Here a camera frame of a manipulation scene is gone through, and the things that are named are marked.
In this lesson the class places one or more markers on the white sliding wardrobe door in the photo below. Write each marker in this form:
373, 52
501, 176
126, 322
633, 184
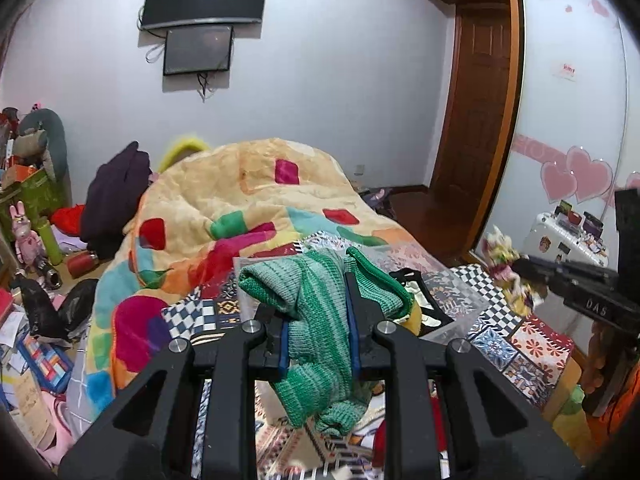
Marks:
575, 85

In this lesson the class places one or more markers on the wooden door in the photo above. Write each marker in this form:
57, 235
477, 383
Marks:
475, 110

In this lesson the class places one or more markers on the floral plush toy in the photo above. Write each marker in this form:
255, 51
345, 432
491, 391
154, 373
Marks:
505, 260

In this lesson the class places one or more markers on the small pink heart sticker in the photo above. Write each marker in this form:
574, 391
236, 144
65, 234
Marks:
557, 182

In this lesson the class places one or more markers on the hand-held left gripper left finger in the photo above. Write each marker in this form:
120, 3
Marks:
283, 355

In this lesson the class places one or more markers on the person's right hand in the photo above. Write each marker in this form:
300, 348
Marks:
597, 360

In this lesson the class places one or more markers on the green knitted sweater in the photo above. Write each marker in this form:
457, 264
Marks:
320, 310

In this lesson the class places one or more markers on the dark purple jacket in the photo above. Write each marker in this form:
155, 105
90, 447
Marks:
117, 195

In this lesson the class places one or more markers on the yellow fluffy cloth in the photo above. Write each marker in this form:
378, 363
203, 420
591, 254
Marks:
182, 152

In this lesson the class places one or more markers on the pink bunny doll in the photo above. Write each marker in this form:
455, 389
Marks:
24, 237

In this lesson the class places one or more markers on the pink cloth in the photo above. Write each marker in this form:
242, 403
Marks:
62, 430

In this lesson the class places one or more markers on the black plastic bag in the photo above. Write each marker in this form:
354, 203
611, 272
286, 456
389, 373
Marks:
52, 310

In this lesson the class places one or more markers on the grey plush toy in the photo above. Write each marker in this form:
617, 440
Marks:
47, 140

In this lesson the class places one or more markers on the green cardboard box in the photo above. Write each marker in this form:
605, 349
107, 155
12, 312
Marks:
35, 195

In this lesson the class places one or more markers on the white suitcase with stickers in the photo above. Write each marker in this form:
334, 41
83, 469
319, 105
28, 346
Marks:
555, 240

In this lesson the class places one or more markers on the small black monitor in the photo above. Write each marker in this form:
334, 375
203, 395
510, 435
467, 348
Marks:
197, 50

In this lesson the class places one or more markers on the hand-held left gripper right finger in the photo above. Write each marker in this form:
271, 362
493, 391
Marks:
353, 332

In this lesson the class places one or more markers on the green bottle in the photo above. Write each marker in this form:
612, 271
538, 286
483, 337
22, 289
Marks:
50, 242

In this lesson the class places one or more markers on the red thermos flask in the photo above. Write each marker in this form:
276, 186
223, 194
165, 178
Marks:
82, 264

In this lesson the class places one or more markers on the blue patterned box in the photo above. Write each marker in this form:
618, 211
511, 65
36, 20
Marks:
47, 362

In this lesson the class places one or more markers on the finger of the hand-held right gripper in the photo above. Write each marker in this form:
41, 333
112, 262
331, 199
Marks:
580, 287
575, 270

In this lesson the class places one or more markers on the colourful fleece blanket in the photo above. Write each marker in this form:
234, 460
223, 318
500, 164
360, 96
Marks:
220, 230

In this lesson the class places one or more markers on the brown cardboard piece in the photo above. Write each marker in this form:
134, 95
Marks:
30, 410

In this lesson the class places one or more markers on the red cloth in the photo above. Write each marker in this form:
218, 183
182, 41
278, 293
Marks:
67, 219

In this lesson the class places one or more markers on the black and gold cloth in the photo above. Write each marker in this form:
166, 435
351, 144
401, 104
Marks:
425, 295

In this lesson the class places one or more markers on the large pink heart sticker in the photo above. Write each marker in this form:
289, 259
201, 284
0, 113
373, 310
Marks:
590, 175

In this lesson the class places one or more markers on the white wall socket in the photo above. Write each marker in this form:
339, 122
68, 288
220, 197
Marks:
358, 169

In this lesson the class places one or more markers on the patchwork printed bedsheet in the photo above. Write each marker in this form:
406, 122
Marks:
515, 345

